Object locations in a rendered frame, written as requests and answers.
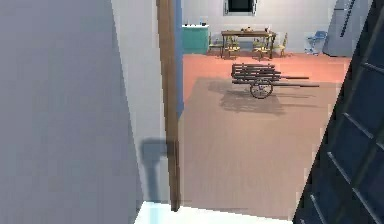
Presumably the yellow wooden chair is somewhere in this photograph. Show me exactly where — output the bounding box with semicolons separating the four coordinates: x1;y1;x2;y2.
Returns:
224;35;241;60
252;35;271;62
273;32;288;58
208;32;224;56

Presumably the teal kitchen cabinet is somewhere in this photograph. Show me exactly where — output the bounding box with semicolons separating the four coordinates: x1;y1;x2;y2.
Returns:
181;24;210;56

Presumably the dark wooden wheeled cart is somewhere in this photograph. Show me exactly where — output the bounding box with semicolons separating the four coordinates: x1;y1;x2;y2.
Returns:
231;62;320;100

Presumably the brown wooden dining table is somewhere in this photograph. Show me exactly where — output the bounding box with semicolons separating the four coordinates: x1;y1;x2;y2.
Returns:
220;30;278;60

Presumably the dark framed window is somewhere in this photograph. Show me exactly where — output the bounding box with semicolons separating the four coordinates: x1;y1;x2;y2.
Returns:
223;0;258;17

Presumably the blue stool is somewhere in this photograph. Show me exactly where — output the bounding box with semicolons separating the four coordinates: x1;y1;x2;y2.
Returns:
304;30;329;56

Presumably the dark panelled room door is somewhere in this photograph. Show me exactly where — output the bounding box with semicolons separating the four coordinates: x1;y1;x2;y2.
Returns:
292;0;384;224

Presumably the grey fridge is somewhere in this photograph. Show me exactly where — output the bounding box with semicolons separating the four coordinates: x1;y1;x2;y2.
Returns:
322;0;374;58

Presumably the brown wooden door frame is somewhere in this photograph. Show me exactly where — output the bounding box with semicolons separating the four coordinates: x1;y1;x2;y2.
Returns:
156;0;182;213

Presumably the black fridge handle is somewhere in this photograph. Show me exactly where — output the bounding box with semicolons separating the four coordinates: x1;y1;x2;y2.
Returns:
339;0;356;38

